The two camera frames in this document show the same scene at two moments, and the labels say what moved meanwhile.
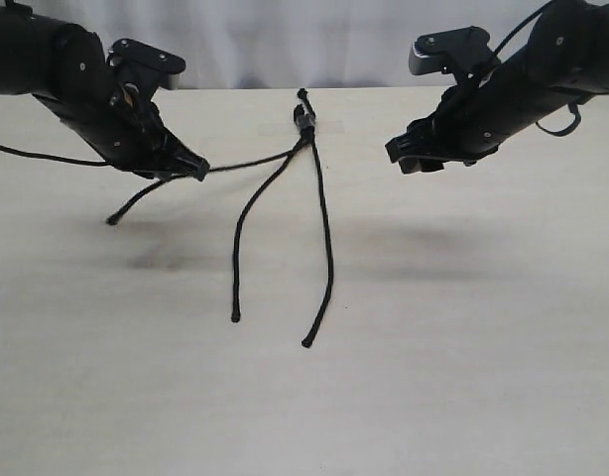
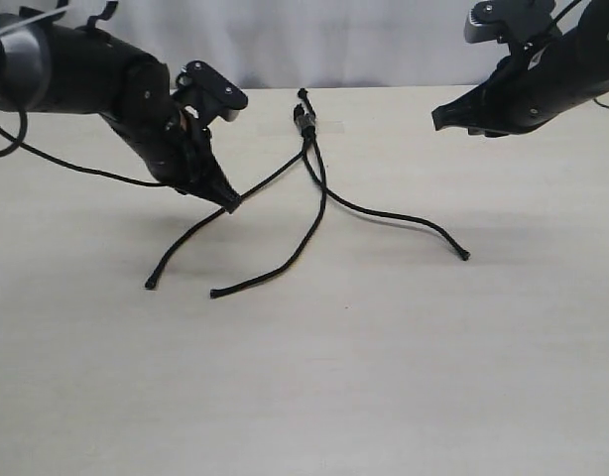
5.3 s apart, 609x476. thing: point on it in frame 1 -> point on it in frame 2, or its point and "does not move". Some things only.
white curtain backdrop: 264,44 does not move
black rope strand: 146,188 -> 158,267
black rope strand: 239,224 -> 380,214
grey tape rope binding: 305,123 does not move
